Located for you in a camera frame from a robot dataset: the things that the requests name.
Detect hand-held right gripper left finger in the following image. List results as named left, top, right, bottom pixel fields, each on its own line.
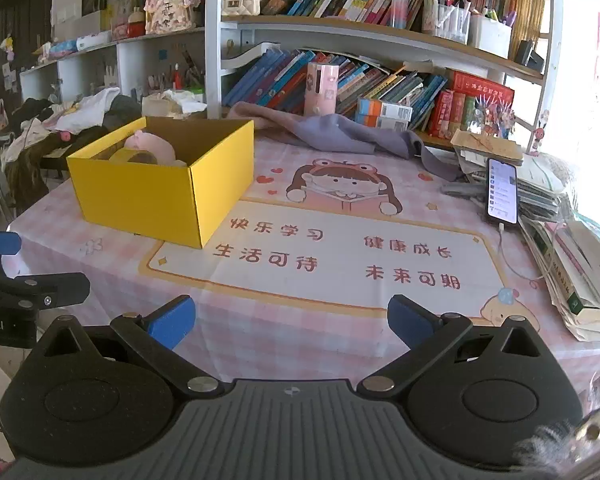
left=30, top=295, right=225, bottom=397

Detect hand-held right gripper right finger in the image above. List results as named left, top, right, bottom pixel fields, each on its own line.
left=356, top=295, right=556, bottom=397

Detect yellow cardboard box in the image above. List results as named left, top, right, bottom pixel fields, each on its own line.
left=66, top=116, right=256, bottom=250

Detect yellow tape roll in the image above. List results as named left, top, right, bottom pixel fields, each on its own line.
left=109, top=149, right=158, bottom=165

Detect white storage container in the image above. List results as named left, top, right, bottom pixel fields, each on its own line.
left=469, top=14, right=512, bottom=58

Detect black electric keyboard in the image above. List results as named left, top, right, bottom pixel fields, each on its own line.
left=0, top=137, right=81, bottom=181

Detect pile of clothes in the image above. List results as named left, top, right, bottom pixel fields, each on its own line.
left=0, top=87, right=141, bottom=211

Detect smartphone with lit screen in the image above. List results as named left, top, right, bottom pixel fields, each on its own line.
left=486, top=157, right=520, bottom=226

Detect stack of papers and booklets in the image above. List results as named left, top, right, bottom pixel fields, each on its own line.
left=450, top=150, right=600, bottom=341

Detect brown paper notebook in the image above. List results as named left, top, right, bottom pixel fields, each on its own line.
left=451, top=129, right=523, bottom=161

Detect purple cloth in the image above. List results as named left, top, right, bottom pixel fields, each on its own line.
left=228, top=101, right=463, bottom=181

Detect cream tissue bag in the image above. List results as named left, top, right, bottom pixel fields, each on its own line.
left=141, top=89, right=208, bottom=120

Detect acrylic figure stand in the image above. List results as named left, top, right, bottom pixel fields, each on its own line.
left=475, top=100, right=516, bottom=138

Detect dark wooden door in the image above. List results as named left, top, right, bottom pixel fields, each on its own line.
left=0, top=0, right=56, bottom=91

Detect low white shelf unit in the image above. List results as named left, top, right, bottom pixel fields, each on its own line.
left=19, top=27, right=208, bottom=111

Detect red hardcover books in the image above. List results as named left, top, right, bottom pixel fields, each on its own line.
left=427, top=70, right=516, bottom=138

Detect pink cylinder cup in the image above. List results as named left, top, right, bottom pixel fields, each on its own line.
left=305, top=62, right=340, bottom=118

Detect white bookshelf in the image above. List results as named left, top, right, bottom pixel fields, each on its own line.
left=205, top=0, right=563, bottom=151

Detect row of leaning colourful books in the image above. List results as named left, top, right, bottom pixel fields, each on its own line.
left=222, top=49, right=448, bottom=126

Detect pink doll ornament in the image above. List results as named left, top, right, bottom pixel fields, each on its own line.
left=144, top=0, right=201, bottom=35

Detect clear pen holder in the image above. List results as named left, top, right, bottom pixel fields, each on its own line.
left=432, top=0, right=473, bottom=43

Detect white charging cable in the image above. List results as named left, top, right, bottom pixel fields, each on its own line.
left=497, top=222, right=546, bottom=281

